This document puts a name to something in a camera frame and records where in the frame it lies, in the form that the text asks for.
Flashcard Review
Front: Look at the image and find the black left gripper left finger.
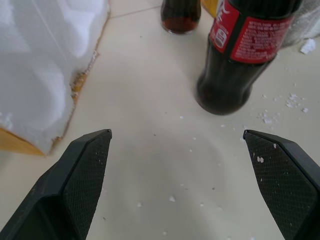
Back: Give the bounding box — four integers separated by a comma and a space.
0, 128, 113, 240

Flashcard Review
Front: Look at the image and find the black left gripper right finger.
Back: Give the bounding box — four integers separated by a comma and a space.
242, 129, 320, 240

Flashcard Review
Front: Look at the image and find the white styrofoam block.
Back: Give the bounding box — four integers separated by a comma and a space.
0, 0, 111, 157

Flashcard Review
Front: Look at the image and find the cola bottle with red label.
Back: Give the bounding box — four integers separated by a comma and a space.
195, 0, 304, 116
160, 0, 203, 35

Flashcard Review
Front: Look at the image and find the clear plastic bag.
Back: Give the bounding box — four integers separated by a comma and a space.
280, 0, 320, 48

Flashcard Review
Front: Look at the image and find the yellow object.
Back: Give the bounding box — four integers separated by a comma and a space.
201, 0, 221, 19

